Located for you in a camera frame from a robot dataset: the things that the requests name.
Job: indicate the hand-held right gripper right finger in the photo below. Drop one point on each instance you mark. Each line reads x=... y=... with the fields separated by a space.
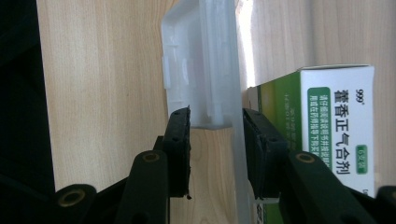
x=264 y=155

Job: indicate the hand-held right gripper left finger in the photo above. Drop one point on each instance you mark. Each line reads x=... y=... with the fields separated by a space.
x=177 y=155

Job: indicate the translucent plastic storage box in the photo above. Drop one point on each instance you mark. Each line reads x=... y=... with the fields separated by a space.
x=202 y=62

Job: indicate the green white medicine box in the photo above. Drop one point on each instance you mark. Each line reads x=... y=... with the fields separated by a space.
x=336 y=124

